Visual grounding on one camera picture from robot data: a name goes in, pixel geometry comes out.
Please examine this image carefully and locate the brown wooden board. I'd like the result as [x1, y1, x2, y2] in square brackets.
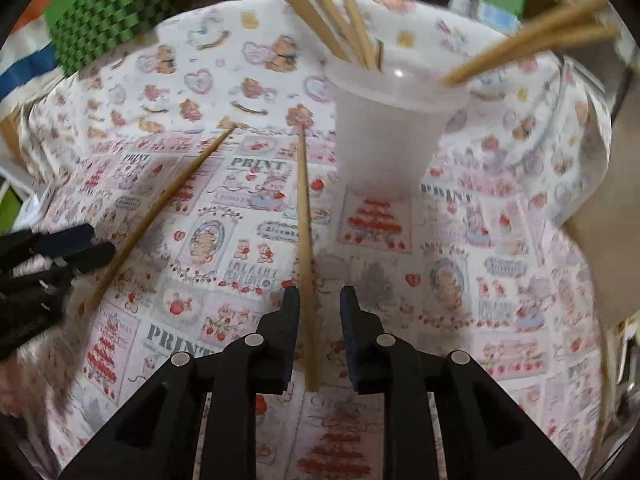
[562, 25, 640, 331]

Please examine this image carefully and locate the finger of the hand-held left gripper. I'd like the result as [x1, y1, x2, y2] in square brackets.
[0, 241, 117, 288]
[0, 223, 96, 261]

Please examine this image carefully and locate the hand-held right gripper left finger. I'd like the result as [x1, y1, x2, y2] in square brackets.
[59, 286, 301, 480]

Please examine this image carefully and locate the striped fabric backdrop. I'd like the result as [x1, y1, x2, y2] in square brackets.
[0, 0, 81, 111]

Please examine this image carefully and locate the translucent plastic cup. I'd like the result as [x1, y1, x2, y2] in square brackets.
[324, 52, 471, 201]

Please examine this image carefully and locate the pink strawberry print cloth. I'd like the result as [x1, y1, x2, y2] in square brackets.
[15, 125, 608, 480]

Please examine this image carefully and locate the green checkered box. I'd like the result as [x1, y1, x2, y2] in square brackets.
[44, 0, 181, 77]

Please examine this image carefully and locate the white bear print cloth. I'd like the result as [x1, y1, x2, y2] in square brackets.
[20, 0, 613, 221]

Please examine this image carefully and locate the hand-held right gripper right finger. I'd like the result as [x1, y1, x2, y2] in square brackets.
[340, 285, 583, 480]

